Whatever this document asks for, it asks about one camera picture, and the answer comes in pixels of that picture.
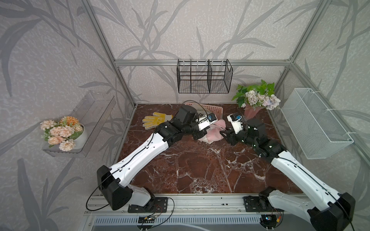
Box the pink baseball cap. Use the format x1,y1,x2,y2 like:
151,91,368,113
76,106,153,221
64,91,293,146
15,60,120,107
198,119,226,144

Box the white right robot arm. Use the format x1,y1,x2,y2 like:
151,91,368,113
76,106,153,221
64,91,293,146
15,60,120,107
220,113,356,231

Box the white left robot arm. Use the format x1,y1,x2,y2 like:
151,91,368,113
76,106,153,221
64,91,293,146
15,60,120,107
97,105,217,211

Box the pink perforated plastic basket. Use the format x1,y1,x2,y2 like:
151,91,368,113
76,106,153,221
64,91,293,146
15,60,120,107
185,102,223,120

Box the yellow white work glove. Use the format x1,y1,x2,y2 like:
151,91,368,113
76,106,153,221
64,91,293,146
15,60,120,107
142,112,173,130

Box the artificial flower bouquet green leaves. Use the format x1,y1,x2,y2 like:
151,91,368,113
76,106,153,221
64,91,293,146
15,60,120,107
232,80,281,111

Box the aluminium back crossbar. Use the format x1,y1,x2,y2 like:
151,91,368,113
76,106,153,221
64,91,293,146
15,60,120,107
114,59,291,67

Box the white pot peach flowers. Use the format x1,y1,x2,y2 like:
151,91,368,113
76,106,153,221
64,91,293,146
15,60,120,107
40,116,88,152

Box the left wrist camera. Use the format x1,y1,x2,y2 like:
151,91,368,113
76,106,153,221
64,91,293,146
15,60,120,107
198,113,218,131

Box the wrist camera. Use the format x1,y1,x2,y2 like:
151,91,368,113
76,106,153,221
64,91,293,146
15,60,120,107
198,113,218,131
227,113,244,134

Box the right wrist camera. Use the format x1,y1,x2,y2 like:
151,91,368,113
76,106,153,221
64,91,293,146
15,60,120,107
227,113,244,134

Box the black wire wall basket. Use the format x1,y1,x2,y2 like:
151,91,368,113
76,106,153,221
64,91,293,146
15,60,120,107
176,59,234,94

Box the aluminium front rail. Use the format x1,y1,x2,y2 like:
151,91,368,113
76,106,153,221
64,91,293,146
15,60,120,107
83,193,307,217

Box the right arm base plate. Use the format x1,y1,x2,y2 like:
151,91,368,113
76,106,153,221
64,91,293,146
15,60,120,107
243,195,283,212

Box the white mesh wall basket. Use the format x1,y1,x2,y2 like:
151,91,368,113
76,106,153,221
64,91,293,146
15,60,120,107
282,88,354,159

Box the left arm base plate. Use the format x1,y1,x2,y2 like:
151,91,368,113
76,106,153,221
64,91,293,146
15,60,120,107
128,197,169,213

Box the clear acrylic wall shelf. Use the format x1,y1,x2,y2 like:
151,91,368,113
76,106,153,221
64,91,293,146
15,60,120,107
42,90,117,158

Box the aluminium frame corner post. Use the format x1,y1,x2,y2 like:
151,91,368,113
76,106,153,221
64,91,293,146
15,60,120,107
275,0,331,91

